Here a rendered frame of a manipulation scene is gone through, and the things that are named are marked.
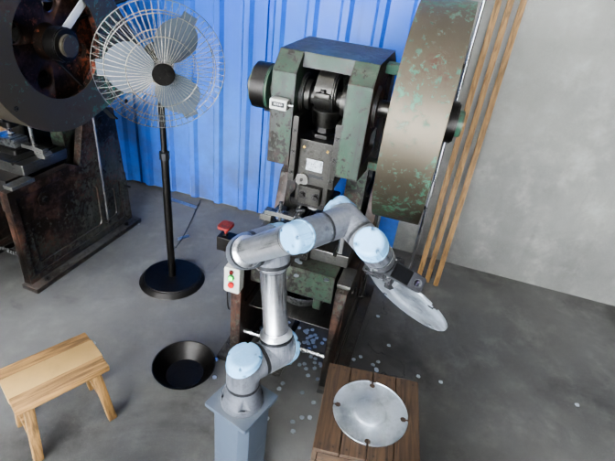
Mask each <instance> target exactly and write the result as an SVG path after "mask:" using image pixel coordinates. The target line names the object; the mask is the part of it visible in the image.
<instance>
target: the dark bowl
mask: <svg viewBox="0 0 615 461"><path fill-rule="evenodd" d="M215 365H216V359H215V356H214V353H213V352H212V350H211V349H210V348H209V347H207V346H206V345H204V344H202V343H199V342H197V341H190V340H186V341H179V342H175V343H172V344H170V345H168V346H166V347H164V348H162V349H161V350H160V351H159V352H158V353H157V354H156V356H155V358H154V360H153V362H152V374H153V376H154V378H155V380H156V381H157V382H158V383H159V384H161V385H162V386H164V387H167V388H169V389H173V390H186V389H190V388H193V387H196V386H198V385H200V384H202V383H203V382H204V381H206V380H207V379H208V378H209V377H210V376H211V374H212V373H213V371H214V369H215Z"/></svg>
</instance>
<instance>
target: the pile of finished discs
mask: <svg viewBox="0 0 615 461"><path fill-rule="evenodd" d="M370 384H372V382H371V381H352V382H350V383H348V384H346V385H344V386H343V387H342V388H340V389H339V391H338V392H337V394H336V396H335V398H334V402H335V403H336V402H339V403H340V406H339V407H338V406H336V405H335V404H333V414H334V417H335V420H336V422H337V424H338V426H339V427H340V429H341V430H342V431H343V433H345V434H346V435H347V436H348V437H349V438H351V439H352V440H354V441H356V442H358V443H360V444H362V445H366V443H365V442H364V440H365V439H369V440H370V441H371V443H370V444H369V446H373V447H382V446H388V445H391V444H394V443H395V442H397V441H398V440H399V439H400V438H401V437H402V436H403V435H404V434H405V431H406V428H407V425H408V421H405V422H402V421H401V420H400V418H401V417H404V418H405V419H406V420H408V414H407V410H406V408H405V405H404V403H403V401H402V400H401V399H400V397H399V396H398V395H397V394H396V393H395V392H394V391H392V390H391V389H389V388H388V387H386V386H384V385H382V384H381V383H378V382H376V383H375V382H374V383H373V384H374V385H375V387H374V388H372V387H370Z"/></svg>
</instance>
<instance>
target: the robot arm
mask: <svg viewBox="0 0 615 461"><path fill-rule="evenodd" d="M341 238H343V239H344V240H345V241H346V242H347V243H348V244H349V245H350V246H351V248H352V249H353V250H354V251H355V252H356V253H357V255H358V256H359V257H360V258H361V259H362V260H363V261H364V262H365V265H364V266H363V268H362V269H363V271H364V272H365V273H366V274H368V275H369V276H371V277H375V278H377V279H379V278H380V279H381V280H383V281H384V282H385V283H384V287H385V288H386V289H389V290H392V289H394V288H395V287H396V286H397V285H399V284H400V285H402V286H404V287H406V288H408V289H409V290H411V291H413V292H415V293H420V292H421V291H422V289H423V287H424V285H425V283H426V278H425V277H424V276H422V275H420V274H419V273H416V272H414V271H413V270H411V269H409V268H408V267H406V266H405V260H404V259H403V258H402V257H396V258H395V255H394V251H393V249H392V247H391V246H390V244H389V241H388V239H387V237H386V236H385V234H384V233H383V232H382V231H380V230H379V229H377V228H376V227H375V226H374V225H373V224H372V223H371V222H370V221H369V220H368V219H367V218H366V217H365V216H364V215H363V214H362V213H361V211H360V210H359V209H358V208H357V206H356V205H355V204H354V203H352V202H351V201H350V200H349V199H348V198H347V197H345V196H337V197H335V198H334V199H332V200H330V201H329V202H328V203H327V205H326V206H325V208H324V209H323V211H322V212H320V213H317V214H314V215H311V216H307V217H305V218H302V219H297V220H291V221H290V222H288V223H287V224H285V223H283V222H276V223H270V224H268V225H266V226H263V227H260V228H257V229H254V230H249V231H246V232H243V233H240V234H238V235H236V236H235V237H233V238H232V239H231V240H230V241H229V243H228V245H227V247H226V258H227V260H228V262H229V264H230V265H231V266H233V267H234V268H236V269H239V270H251V269H254V268H256V269H257V270H258V271H260V280H261V295H262V310H263V325H264V328H262V330H261V331H260V334H259V337H260V341H259V342H256V343H252V342H249V343H247V342H242V343H239V344H237V345H235V346H234V347H233V348H232V349H231V350H230V351H229V353H228V356H227V360H226V365H225V367H226V384H225V385H224V387H223V389H222V391H221V407H222V409H223V410H224V411H225V412H226V413H227V414H229V415H230V416H233V417H237V418H245V417H249V416H252V415H254V414H255V413H257V412H258V411H259V410H260V409H261V407H262V405H263V402H264V392H263V389H262V387H261V385H260V379H262V378H263V377H265V376H267V375H269V374H271V373H273V372H274V371H276V370H279V369H281V368H283V367H284V366H286V365H289V364H290V363H291V362H292V361H294V360H296V359H297V357H298V355H299V352H300V344H299V341H298V340H297V335H296V333H295V332H294V331H293V330H292V329H291V328H290V327H289V326H288V319H287V291H286V269H287V268H288V267H289V266H290V263H291V262H290V256H291V255H295V254H300V253H305V252H308V251H310V250H312V249H315V248H317V247H319V246H322V245H324V244H327V243H330V242H332V241H336V240H338V239H341ZM365 268H366V269H367V270H366V269H365Z"/></svg>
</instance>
